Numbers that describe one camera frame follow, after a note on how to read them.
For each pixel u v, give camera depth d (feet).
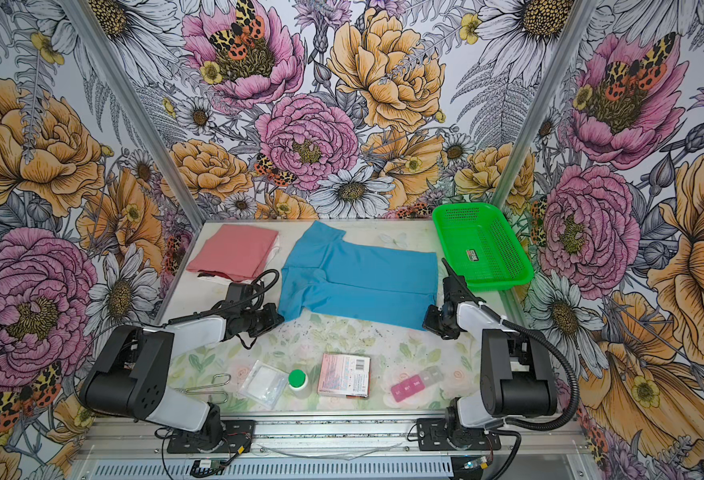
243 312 2.51
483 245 3.76
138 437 2.50
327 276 3.41
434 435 2.41
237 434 2.45
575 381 1.31
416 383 2.67
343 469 2.55
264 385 2.73
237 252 3.56
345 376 2.61
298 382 2.44
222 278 3.35
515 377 1.47
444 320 2.58
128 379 1.47
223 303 2.45
